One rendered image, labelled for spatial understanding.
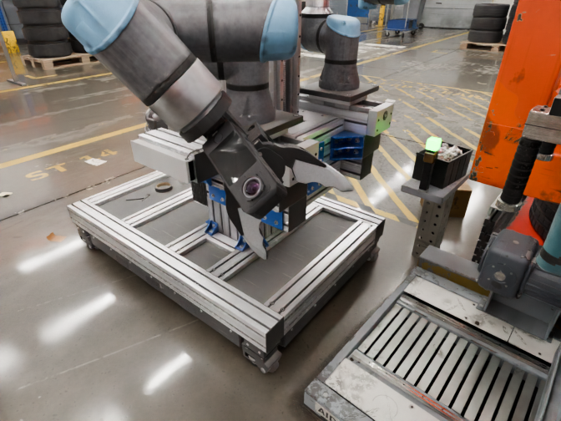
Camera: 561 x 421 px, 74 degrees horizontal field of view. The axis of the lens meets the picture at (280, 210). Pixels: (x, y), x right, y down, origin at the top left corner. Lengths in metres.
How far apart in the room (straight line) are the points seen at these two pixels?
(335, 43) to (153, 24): 1.04
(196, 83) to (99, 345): 1.32
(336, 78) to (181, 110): 1.04
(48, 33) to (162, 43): 7.17
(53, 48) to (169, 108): 7.20
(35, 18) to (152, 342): 6.54
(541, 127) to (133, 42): 0.66
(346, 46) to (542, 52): 0.58
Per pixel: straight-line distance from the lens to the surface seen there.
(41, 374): 1.61
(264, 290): 1.36
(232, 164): 0.40
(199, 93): 0.41
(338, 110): 1.42
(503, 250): 1.42
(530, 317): 1.71
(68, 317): 1.78
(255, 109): 1.02
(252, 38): 0.49
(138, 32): 0.41
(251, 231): 0.48
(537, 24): 1.42
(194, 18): 0.50
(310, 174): 0.46
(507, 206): 0.87
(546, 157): 1.18
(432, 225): 1.84
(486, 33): 9.54
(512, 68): 1.44
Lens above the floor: 1.13
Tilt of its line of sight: 31 degrees down
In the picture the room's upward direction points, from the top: straight up
